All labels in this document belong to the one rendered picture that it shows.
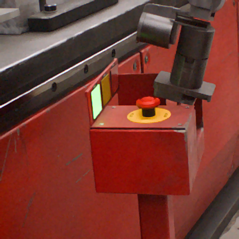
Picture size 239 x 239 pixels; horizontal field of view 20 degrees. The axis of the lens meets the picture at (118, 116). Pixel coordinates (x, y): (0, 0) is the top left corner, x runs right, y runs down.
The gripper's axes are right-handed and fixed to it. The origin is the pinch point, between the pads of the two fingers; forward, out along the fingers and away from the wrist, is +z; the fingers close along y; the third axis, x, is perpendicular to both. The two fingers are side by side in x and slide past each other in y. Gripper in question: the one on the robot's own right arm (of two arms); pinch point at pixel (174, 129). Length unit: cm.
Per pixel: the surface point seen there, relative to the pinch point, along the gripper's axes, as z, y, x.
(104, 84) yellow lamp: -7.3, 12.9, 5.9
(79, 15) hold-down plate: -9.7, 27.1, -23.3
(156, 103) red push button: -8.2, 2.9, 10.8
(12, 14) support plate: -22.7, 22.2, 29.6
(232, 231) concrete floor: 69, -19, -91
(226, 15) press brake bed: 0, 0, -97
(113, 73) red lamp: -7.2, 12.9, -0.5
